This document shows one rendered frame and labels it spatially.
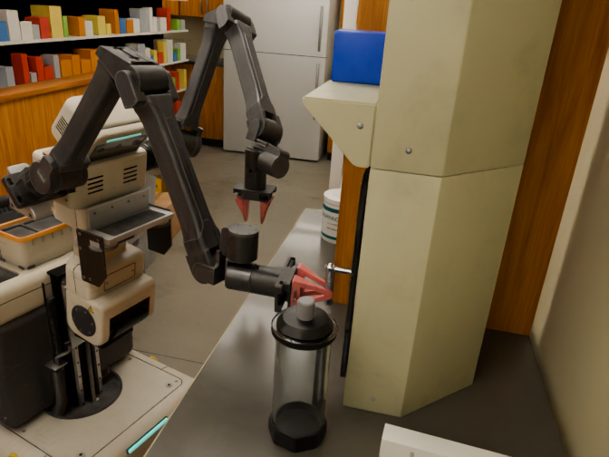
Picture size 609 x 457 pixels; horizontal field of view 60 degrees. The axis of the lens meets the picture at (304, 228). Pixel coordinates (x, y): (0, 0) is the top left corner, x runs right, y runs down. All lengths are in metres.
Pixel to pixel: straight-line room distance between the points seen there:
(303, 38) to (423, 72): 5.05
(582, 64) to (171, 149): 0.82
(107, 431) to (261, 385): 1.00
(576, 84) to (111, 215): 1.19
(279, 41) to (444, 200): 5.12
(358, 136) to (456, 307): 0.37
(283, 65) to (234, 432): 5.16
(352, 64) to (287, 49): 4.87
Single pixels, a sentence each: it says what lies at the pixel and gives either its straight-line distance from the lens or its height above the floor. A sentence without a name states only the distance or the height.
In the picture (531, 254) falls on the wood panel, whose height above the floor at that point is 1.15.
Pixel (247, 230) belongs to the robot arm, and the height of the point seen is 1.25.
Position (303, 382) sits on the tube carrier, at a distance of 0.87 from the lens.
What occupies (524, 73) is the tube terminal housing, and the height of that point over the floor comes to 1.56.
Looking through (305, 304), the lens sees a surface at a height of 1.21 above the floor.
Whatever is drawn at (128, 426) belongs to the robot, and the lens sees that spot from 2.00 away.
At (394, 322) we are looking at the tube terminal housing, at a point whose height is 1.14.
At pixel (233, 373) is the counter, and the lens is 1.12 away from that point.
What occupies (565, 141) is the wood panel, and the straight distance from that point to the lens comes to 1.22.
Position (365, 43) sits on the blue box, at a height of 1.58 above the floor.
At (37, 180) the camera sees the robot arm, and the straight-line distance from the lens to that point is 1.35.
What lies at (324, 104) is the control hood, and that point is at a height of 1.50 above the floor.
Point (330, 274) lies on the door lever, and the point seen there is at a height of 1.19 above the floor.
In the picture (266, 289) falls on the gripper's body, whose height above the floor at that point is 1.15.
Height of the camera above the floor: 1.64
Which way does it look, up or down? 23 degrees down
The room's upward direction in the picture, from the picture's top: 4 degrees clockwise
